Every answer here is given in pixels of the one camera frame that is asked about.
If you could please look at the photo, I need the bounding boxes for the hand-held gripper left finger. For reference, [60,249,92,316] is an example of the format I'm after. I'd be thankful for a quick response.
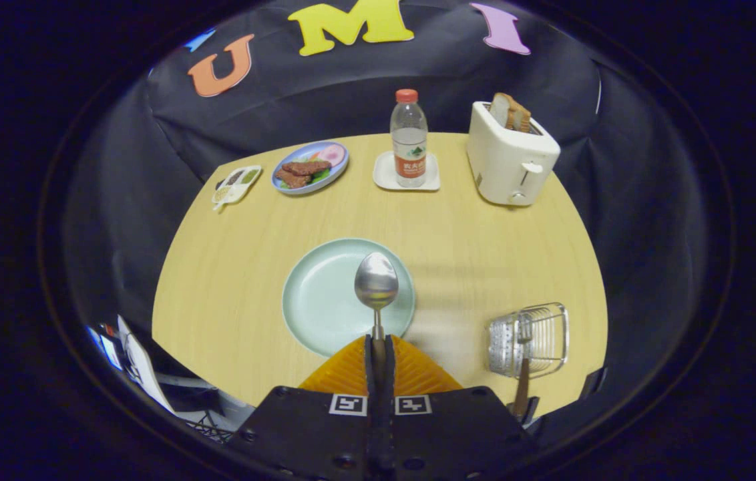
[224,334,380,481]

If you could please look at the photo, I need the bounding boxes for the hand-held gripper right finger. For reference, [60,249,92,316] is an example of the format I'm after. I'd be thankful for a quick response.
[379,334,539,481]

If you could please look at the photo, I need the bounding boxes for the fork with wooden handle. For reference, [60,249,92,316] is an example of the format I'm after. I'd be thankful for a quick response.
[512,314,534,419]

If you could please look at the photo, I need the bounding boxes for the spoon with wooden handle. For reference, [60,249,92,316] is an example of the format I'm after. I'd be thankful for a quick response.
[354,252,399,361]

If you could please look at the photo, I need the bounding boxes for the light green plate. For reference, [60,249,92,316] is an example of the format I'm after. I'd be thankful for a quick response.
[282,238,416,358]

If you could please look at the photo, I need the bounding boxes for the white paper sheet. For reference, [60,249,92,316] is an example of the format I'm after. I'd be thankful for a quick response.
[118,317,176,412]

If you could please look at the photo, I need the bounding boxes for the blue oval plate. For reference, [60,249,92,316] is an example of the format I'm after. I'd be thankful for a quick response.
[271,141,349,195]

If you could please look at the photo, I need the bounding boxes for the white seasoning tray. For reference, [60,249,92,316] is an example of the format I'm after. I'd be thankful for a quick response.
[212,165,262,211]

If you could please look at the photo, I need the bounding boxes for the white square coaster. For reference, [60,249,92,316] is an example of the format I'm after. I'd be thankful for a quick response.
[373,151,441,192]

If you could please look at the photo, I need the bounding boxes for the white toaster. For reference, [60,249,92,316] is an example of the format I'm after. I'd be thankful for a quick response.
[466,100,561,206]

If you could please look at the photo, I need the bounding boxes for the clear plastic water bottle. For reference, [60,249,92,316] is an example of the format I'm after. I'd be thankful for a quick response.
[390,89,429,188]

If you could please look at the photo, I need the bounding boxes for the black backdrop cloth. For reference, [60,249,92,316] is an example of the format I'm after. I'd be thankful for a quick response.
[61,0,733,428]

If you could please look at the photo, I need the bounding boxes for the tangled black cables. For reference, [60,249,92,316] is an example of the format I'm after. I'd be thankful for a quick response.
[184,413,235,443]

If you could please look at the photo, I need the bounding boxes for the clear wire cutlery basket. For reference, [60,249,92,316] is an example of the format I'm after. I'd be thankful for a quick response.
[487,303,570,379]

